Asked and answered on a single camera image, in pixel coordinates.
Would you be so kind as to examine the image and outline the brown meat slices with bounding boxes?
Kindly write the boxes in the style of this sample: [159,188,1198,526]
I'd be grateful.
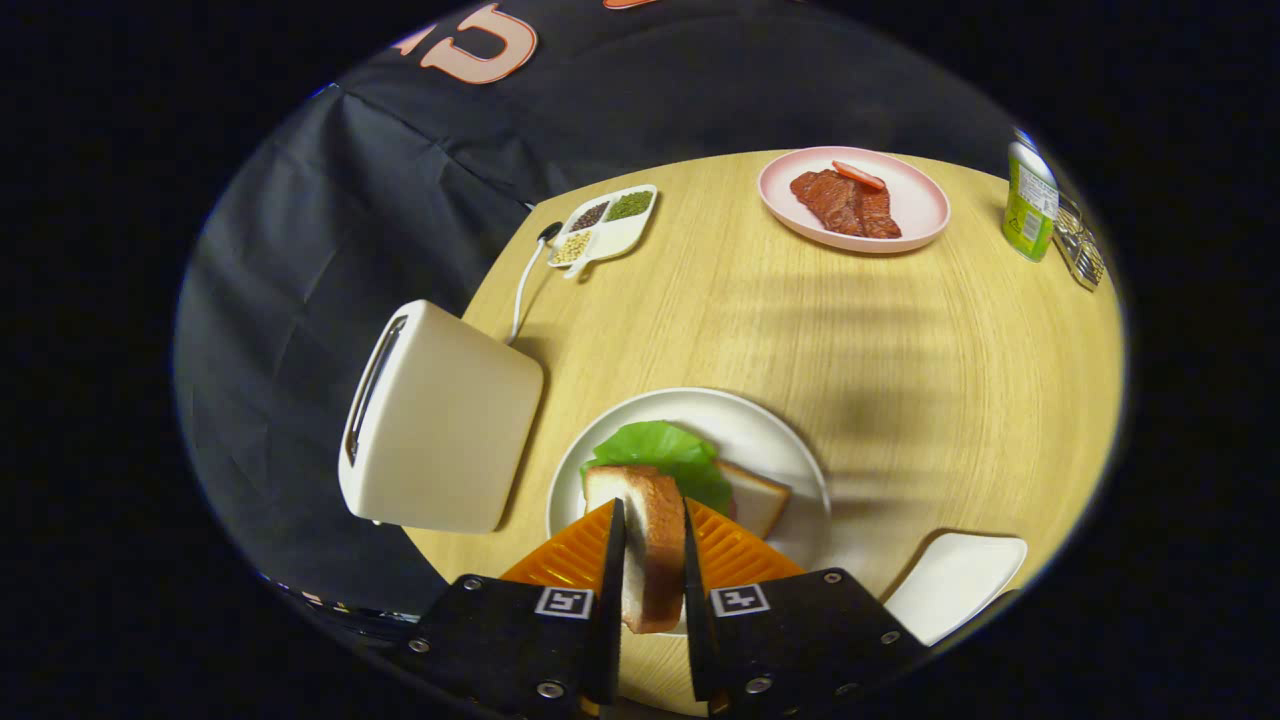
[789,169,903,240]

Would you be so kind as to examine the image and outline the toasted white bread slice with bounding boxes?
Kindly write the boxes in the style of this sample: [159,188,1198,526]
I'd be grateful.
[583,464,689,635]

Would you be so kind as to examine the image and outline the small wire basket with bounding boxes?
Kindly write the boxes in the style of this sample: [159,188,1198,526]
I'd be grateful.
[1050,195,1107,293]

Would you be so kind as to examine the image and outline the cream white toaster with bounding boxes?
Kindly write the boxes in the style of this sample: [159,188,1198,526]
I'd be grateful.
[338,299,546,535]

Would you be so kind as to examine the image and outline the white divided seasoning dish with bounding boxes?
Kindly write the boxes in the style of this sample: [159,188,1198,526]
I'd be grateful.
[547,184,659,279]

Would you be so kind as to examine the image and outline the pink round plate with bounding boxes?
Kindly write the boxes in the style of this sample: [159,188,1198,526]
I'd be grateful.
[757,146,952,255]

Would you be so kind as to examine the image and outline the white square plate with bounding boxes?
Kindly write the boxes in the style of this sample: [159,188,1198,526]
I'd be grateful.
[884,532,1029,647]

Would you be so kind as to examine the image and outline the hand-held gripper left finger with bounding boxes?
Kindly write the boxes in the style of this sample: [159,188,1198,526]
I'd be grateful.
[405,497,628,717]

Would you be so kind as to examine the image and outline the grey round plate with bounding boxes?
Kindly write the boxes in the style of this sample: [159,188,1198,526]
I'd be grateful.
[545,387,832,637]

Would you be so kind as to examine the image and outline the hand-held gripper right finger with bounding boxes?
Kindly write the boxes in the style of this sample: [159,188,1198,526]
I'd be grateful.
[682,497,931,717]

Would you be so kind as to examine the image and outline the white bread slice with crust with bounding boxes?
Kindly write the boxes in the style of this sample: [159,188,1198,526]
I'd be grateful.
[715,460,793,541]

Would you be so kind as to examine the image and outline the silver bottle with green label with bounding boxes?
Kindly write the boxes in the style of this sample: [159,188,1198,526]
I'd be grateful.
[1002,128,1061,264]

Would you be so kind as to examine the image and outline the white toaster cable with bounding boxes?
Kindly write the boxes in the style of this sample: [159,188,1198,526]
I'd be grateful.
[508,222,563,346]

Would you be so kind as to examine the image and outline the green lettuce leaf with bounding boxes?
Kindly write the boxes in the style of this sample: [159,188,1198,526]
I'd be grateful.
[580,420,736,518]

